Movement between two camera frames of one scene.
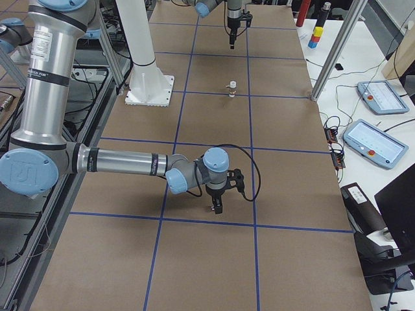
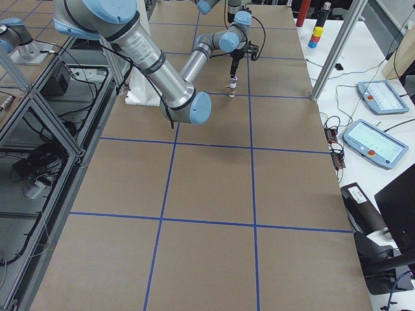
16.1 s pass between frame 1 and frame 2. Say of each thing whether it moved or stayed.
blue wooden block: stayed
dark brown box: stayed
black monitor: stayed
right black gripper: moved
